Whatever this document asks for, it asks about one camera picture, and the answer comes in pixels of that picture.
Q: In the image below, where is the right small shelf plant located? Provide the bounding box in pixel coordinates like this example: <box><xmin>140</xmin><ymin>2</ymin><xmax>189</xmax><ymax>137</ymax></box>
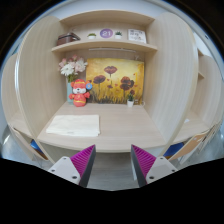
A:
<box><xmin>115</xmin><ymin>31</ymin><xmax>122</xmax><ymax>39</ymax></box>

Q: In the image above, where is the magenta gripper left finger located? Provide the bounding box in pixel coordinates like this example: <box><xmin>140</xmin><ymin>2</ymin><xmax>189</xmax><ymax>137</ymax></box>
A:
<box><xmin>47</xmin><ymin>144</ymin><xmax>97</xmax><ymax>188</ymax></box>

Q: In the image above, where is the right wooden chair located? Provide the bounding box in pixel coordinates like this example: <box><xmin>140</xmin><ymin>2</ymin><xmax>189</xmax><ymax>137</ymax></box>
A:
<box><xmin>163</xmin><ymin>124</ymin><xmax>220</xmax><ymax>164</ymax></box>

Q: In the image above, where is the small white potted plant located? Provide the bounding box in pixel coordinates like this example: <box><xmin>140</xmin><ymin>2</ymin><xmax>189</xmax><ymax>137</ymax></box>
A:
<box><xmin>127</xmin><ymin>95</ymin><xmax>134</xmax><ymax>107</ymax></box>

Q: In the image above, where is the left wooden chair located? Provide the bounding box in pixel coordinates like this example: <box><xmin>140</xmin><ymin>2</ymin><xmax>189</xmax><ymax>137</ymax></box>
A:
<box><xmin>9</xmin><ymin>127</ymin><xmax>48</xmax><ymax>161</ymax></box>

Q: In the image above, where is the wooden chair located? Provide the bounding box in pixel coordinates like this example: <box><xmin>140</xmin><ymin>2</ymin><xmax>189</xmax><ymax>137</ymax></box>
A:
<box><xmin>163</xmin><ymin>124</ymin><xmax>220</xmax><ymax>164</ymax></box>
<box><xmin>9</xmin><ymin>127</ymin><xmax>48</xmax><ymax>161</ymax></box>

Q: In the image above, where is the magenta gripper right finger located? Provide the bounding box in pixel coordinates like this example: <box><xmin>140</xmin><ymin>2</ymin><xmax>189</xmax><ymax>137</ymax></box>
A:
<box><xmin>130</xmin><ymin>144</ymin><xmax>179</xmax><ymax>188</ymax></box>

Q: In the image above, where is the pink white flower bouquet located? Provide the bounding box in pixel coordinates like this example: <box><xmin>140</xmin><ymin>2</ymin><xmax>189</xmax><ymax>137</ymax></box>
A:
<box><xmin>59</xmin><ymin>55</ymin><xmax>87</xmax><ymax>82</ymax></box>

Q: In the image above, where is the poppy flower painting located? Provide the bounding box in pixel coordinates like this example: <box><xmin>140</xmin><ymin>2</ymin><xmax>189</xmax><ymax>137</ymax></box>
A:
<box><xmin>86</xmin><ymin>58</ymin><xmax>144</xmax><ymax>105</ymax></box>

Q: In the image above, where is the cream folded towel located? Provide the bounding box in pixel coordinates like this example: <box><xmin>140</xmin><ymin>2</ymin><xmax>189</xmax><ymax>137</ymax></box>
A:
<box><xmin>46</xmin><ymin>115</ymin><xmax>100</xmax><ymax>137</ymax></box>

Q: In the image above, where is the wooden desk cubicle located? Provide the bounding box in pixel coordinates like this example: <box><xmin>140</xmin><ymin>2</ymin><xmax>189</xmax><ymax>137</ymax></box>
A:
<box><xmin>2</xmin><ymin>10</ymin><xmax>224</xmax><ymax>162</ymax></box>

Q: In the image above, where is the light blue vase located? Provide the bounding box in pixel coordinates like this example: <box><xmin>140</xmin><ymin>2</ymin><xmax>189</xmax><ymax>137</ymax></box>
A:
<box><xmin>67</xmin><ymin>82</ymin><xmax>74</xmax><ymax>104</ymax></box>

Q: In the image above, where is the purple round number sign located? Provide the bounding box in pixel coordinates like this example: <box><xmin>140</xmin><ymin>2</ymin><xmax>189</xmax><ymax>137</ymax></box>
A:
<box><xmin>100</xmin><ymin>28</ymin><xmax>113</xmax><ymax>39</ymax></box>

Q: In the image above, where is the white printed card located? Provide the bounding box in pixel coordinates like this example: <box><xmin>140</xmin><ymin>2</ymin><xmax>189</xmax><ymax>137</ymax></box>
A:
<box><xmin>128</xmin><ymin>29</ymin><xmax>146</xmax><ymax>43</ymax></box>

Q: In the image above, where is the small shelf plant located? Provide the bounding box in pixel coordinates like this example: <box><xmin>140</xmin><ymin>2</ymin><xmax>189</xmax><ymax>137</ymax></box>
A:
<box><xmin>87</xmin><ymin>33</ymin><xmax>96</xmax><ymax>39</ymax></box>
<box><xmin>115</xmin><ymin>31</ymin><xmax>122</xmax><ymax>39</ymax></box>

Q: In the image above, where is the left small shelf plant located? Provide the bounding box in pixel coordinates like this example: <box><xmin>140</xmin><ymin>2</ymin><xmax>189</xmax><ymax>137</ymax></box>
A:
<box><xmin>87</xmin><ymin>33</ymin><xmax>96</xmax><ymax>39</ymax></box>

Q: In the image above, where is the red plush toy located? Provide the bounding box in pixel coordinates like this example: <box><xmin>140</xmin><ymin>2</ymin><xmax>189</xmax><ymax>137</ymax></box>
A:
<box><xmin>69</xmin><ymin>79</ymin><xmax>92</xmax><ymax>107</ymax></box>

